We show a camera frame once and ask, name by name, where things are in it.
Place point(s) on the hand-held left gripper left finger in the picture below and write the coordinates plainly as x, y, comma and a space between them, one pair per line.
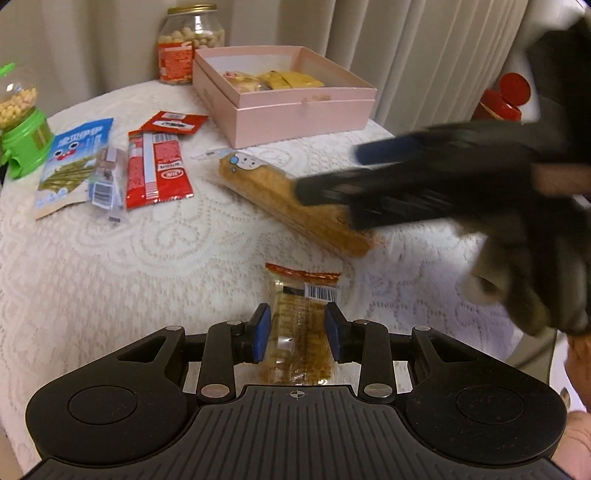
264, 332

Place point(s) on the person's right hand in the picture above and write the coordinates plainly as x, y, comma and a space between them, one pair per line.
517, 277

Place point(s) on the blue pea crisp packet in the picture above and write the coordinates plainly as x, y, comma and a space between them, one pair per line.
69, 161

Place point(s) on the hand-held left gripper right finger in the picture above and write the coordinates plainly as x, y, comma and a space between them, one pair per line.
333, 332

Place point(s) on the glass peanut jar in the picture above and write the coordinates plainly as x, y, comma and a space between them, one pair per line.
175, 60

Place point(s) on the pink cardboard box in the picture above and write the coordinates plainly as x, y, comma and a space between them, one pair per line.
295, 115

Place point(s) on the beige curtain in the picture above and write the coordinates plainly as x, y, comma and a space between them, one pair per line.
392, 46

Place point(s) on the clear barcode cookie packet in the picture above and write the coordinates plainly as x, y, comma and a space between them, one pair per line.
106, 184

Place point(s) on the small red sachet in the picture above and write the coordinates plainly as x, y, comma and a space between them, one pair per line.
175, 122

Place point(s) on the white lace tablecloth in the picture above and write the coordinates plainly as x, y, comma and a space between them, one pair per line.
138, 277

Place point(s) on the brown snack packet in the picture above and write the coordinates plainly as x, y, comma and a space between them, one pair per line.
300, 332

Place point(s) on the large red snack packet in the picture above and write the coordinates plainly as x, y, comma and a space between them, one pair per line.
157, 170

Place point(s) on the red container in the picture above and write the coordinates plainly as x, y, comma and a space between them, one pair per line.
508, 92

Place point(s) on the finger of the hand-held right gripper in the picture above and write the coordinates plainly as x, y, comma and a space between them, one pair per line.
332, 187
392, 145

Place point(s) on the long bread stick packet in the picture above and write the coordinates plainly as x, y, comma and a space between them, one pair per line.
277, 194

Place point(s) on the yellow snack packet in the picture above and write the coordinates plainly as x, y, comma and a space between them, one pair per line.
304, 79

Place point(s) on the green candy dispenser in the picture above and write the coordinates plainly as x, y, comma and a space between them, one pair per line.
27, 138

